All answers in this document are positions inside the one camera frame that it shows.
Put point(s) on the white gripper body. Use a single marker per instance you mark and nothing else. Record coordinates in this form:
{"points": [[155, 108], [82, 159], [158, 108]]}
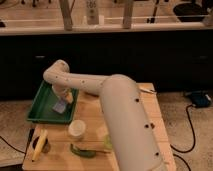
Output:
{"points": [[63, 93]]}

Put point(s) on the blue grey sponge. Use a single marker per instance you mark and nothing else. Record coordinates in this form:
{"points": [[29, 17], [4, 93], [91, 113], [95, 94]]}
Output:
{"points": [[60, 106]]}

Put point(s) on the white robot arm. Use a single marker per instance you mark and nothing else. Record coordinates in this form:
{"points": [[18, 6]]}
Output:
{"points": [[131, 135]]}

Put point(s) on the green plastic tray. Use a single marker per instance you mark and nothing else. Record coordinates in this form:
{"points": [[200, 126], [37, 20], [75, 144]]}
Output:
{"points": [[42, 111]]}

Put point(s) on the white cup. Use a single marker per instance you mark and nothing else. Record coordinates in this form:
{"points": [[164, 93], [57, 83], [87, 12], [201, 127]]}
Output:
{"points": [[77, 129]]}

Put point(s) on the yellow banana toy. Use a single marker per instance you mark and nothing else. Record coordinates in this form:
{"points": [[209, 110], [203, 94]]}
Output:
{"points": [[40, 143]]}

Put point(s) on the dark round coaster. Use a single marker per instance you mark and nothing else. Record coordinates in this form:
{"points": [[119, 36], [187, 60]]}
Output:
{"points": [[46, 147]]}

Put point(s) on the light green cup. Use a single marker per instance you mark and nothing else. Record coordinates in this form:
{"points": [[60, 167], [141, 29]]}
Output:
{"points": [[107, 142]]}

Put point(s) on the white knife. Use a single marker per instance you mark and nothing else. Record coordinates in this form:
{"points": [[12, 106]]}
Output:
{"points": [[147, 90]]}

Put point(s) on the black power adapter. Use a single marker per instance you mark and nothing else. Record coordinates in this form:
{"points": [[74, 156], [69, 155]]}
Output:
{"points": [[200, 99]]}

